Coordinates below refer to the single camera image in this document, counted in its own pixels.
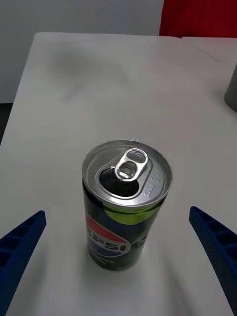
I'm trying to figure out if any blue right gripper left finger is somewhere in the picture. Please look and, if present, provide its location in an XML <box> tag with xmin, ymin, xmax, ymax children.
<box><xmin>0</xmin><ymin>210</ymin><xmax>47</xmax><ymax>316</ymax></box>

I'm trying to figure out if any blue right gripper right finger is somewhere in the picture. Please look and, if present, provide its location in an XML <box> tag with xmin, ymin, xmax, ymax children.
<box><xmin>189</xmin><ymin>206</ymin><xmax>237</xmax><ymax>316</ymax></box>

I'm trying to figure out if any black green can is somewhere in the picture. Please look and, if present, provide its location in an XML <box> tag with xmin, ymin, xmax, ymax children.
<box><xmin>82</xmin><ymin>140</ymin><xmax>173</xmax><ymax>271</ymax></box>

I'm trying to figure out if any grey plastic bin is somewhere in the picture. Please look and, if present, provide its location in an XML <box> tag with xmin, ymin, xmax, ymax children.
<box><xmin>224</xmin><ymin>64</ymin><xmax>237</xmax><ymax>113</ymax></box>

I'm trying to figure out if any red curtain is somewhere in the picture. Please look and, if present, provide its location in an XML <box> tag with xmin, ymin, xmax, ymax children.
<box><xmin>159</xmin><ymin>0</ymin><xmax>237</xmax><ymax>39</ymax></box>

